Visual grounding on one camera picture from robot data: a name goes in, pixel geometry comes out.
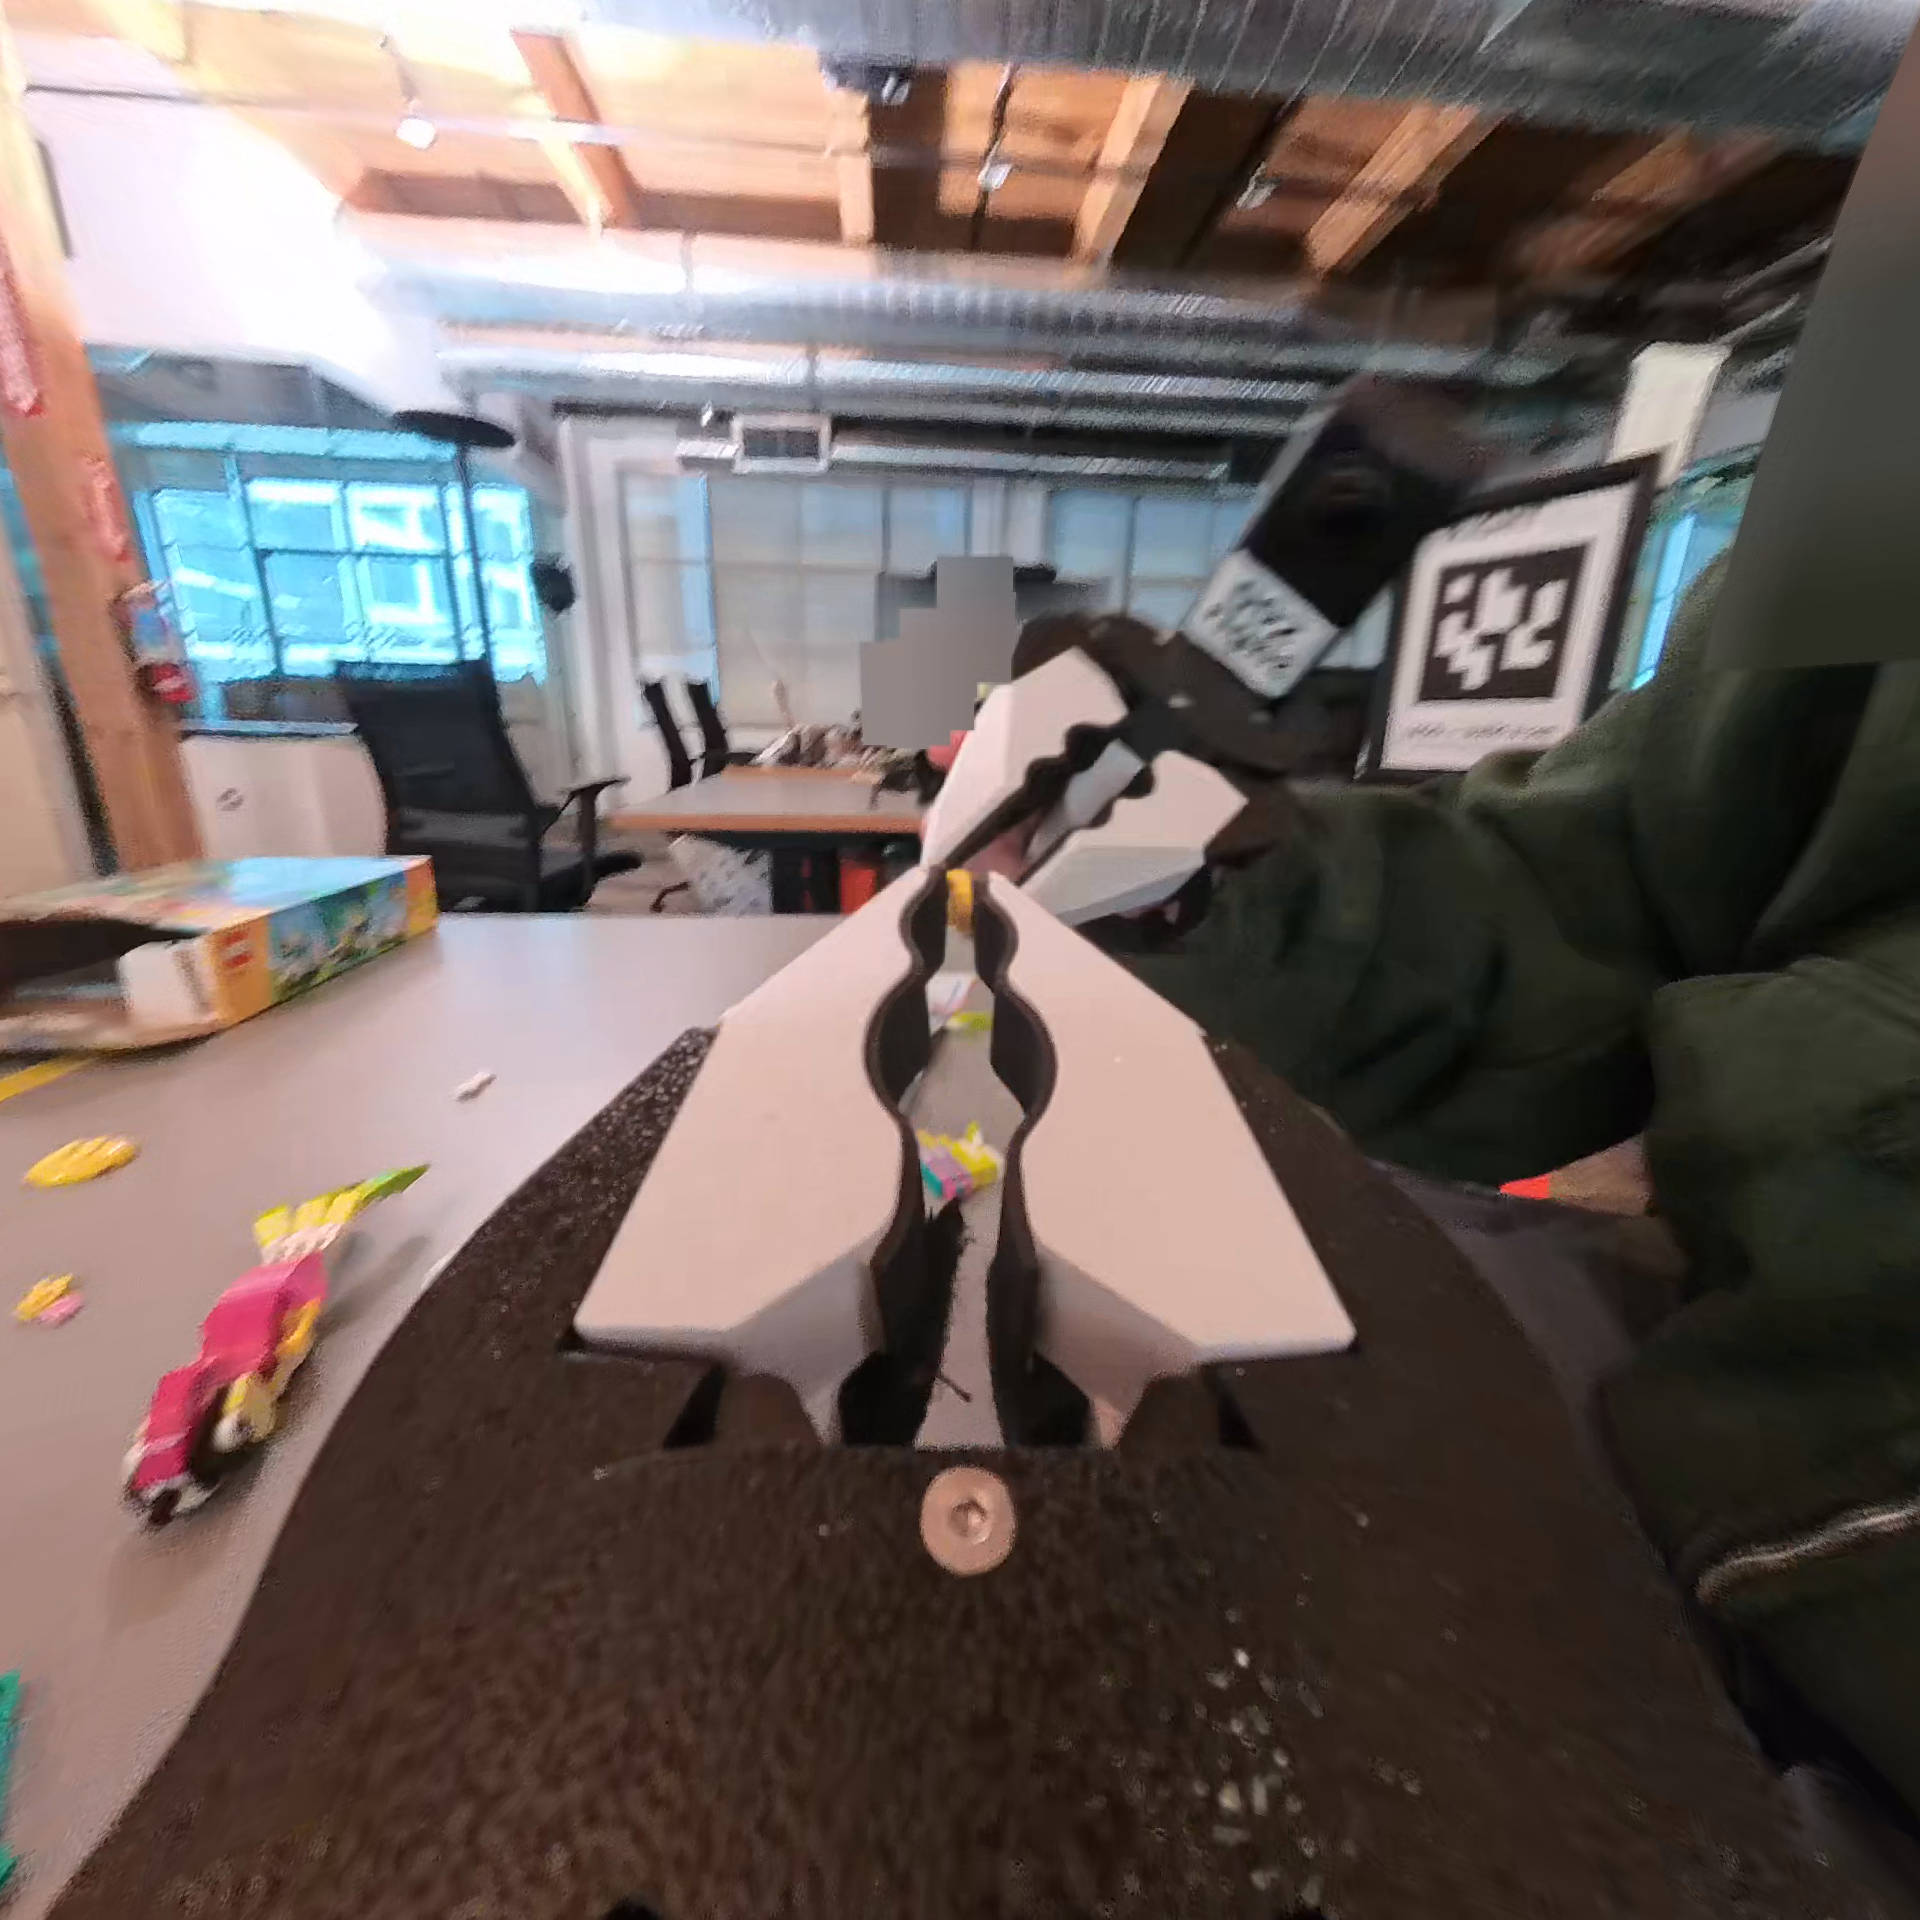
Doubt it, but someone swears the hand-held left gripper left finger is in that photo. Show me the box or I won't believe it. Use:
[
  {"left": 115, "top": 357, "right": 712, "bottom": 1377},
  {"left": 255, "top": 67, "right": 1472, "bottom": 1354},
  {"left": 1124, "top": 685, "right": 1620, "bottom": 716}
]
[{"left": 574, "top": 863, "right": 962, "bottom": 1445}]

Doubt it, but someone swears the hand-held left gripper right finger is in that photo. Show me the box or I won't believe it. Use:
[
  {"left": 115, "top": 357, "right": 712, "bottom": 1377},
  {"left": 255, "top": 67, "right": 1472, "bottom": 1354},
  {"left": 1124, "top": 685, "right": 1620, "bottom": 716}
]
[{"left": 971, "top": 875, "right": 1359, "bottom": 1449}]

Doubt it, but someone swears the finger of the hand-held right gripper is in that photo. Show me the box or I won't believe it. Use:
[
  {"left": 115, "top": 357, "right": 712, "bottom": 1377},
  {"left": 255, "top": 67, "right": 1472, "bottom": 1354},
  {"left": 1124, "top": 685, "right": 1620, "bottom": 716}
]
[
  {"left": 917, "top": 648, "right": 1130, "bottom": 871},
  {"left": 1026, "top": 744, "right": 1250, "bottom": 923}
]

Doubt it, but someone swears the small yellow lego piece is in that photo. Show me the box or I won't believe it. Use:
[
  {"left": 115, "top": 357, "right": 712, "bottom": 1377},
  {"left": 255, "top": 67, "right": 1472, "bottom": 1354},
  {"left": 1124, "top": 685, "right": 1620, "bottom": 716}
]
[{"left": 936, "top": 869, "right": 1002, "bottom": 1037}]

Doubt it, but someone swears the person's right forearm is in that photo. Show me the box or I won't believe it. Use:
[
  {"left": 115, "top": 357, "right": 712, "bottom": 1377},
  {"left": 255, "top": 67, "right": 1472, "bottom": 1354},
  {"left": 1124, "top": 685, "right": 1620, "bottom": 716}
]
[{"left": 1116, "top": 570, "right": 1920, "bottom": 1193}]

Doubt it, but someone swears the striped pastel lego assembly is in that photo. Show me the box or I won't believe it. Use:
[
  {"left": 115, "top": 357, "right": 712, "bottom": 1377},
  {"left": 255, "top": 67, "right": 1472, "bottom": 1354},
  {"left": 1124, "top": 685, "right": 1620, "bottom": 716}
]
[{"left": 913, "top": 1121, "right": 1004, "bottom": 1206}]

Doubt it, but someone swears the colourful lego box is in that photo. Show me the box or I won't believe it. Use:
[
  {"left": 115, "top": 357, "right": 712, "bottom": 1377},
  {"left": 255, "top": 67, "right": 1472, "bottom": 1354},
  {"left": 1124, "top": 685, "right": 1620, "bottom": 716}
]
[{"left": 0, "top": 853, "right": 440, "bottom": 1055}]

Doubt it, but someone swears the pink lego bird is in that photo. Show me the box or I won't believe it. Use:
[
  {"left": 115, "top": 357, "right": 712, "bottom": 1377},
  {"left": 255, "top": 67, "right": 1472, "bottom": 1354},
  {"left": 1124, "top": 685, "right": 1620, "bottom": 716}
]
[{"left": 124, "top": 1161, "right": 432, "bottom": 1529}]

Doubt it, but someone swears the wooden office table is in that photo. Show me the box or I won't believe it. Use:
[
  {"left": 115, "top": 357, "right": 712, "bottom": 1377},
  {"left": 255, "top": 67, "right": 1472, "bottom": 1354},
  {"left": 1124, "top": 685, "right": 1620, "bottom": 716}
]
[{"left": 609, "top": 764, "right": 928, "bottom": 840}]

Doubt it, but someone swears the black office chair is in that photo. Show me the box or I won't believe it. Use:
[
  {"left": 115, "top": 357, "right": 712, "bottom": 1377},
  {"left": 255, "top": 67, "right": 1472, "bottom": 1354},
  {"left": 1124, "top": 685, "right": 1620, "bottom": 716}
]
[{"left": 335, "top": 660, "right": 641, "bottom": 913}]

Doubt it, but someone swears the white cabinet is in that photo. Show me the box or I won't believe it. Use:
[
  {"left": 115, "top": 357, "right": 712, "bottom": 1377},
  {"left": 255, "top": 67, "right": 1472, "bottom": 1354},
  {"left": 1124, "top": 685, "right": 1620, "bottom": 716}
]
[{"left": 180, "top": 725, "right": 390, "bottom": 866}]

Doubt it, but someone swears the green jacket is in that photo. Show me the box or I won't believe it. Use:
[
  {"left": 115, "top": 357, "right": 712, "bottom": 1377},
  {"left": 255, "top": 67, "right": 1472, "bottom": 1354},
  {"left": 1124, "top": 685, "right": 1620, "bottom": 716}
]
[{"left": 1589, "top": 959, "right": 1920, "bottom": 1854}]

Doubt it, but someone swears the red fire extinguisher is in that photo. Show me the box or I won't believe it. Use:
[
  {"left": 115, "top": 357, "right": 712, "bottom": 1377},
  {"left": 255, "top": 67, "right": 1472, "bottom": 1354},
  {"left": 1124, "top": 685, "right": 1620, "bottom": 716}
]
[{"left": 115, "top": 580, "right": 197, "bottom": 705}]

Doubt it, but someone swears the metal air duct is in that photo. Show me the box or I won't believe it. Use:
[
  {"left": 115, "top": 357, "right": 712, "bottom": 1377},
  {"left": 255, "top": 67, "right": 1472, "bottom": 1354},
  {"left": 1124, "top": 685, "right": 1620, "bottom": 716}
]
[{"left": 343, "top": 209, "right": 1352, "bottom": 353}]

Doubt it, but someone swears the wooden post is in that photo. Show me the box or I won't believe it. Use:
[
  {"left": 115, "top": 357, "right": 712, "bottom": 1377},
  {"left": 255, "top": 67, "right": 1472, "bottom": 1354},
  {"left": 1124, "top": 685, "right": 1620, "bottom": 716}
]
[{"left": 0, "top": 60, "right": 204, "bottom": 875}]

